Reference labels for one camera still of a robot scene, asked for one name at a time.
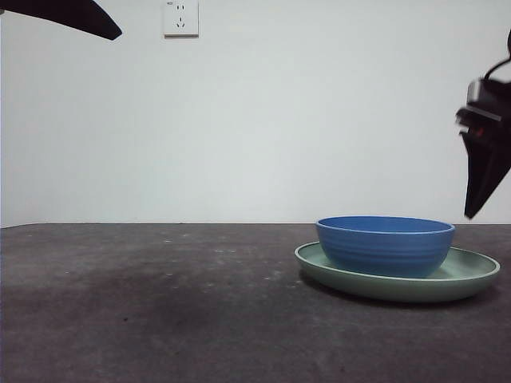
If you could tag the blue bowl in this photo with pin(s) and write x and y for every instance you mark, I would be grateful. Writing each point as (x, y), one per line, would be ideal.
(385, 251)

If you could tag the white wall socket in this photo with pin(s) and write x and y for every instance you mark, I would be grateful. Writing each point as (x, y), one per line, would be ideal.
(181, 18)

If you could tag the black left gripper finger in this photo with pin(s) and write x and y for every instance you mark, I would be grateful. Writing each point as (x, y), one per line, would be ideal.
(72, 16)

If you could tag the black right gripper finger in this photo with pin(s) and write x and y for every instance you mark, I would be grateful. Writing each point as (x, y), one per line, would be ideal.
(487, 171)

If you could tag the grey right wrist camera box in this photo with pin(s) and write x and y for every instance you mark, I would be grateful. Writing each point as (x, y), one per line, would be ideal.
(474, 91)

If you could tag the green plate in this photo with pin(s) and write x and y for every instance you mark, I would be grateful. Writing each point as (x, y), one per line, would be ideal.
(471, 279)

